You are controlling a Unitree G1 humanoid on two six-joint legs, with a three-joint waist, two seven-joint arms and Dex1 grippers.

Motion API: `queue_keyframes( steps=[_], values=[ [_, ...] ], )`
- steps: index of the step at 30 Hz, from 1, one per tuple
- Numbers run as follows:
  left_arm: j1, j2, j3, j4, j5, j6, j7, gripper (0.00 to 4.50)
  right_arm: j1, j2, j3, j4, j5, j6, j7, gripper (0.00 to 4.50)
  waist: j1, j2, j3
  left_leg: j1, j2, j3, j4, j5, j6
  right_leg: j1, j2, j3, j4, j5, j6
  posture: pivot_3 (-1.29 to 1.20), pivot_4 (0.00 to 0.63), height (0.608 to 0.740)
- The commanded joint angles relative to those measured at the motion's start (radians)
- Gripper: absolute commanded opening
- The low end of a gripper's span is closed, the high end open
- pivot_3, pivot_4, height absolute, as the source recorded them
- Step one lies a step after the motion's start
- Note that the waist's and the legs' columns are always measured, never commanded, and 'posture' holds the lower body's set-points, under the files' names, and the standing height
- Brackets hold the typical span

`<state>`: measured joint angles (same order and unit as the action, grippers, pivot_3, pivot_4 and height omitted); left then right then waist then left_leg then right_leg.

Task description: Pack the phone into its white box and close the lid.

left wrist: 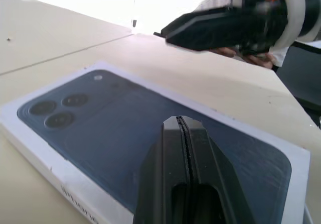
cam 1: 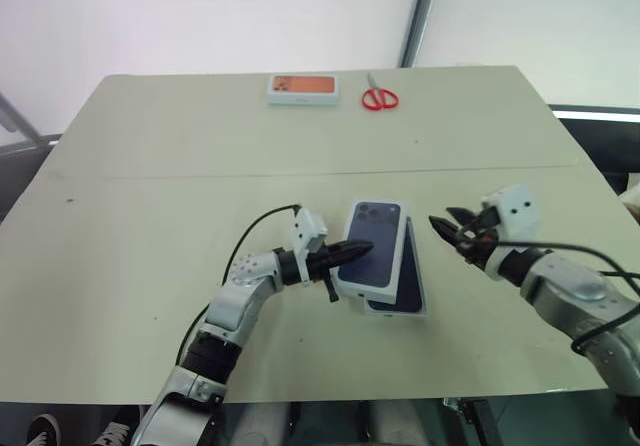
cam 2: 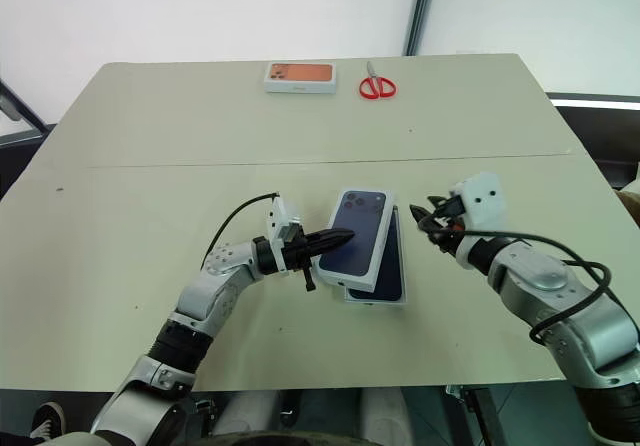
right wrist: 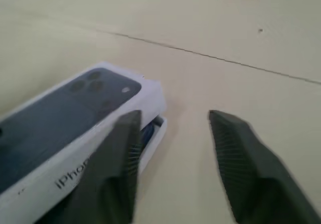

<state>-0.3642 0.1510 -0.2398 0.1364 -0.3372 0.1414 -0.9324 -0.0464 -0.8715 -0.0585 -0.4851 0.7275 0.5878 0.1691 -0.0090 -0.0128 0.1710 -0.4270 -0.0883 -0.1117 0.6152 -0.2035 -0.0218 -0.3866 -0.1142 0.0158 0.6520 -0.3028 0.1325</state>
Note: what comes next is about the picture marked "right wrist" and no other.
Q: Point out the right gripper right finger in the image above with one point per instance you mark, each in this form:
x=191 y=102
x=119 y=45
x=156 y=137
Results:
x=255 y=178

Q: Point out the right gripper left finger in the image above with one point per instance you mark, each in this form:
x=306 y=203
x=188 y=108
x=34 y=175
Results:
x=107 y=183

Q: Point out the white phone box lid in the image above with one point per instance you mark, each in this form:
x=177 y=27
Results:
x=50 y=123

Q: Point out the white phone box base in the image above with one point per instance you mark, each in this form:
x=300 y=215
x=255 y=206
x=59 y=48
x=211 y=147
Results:
x=157 y=145

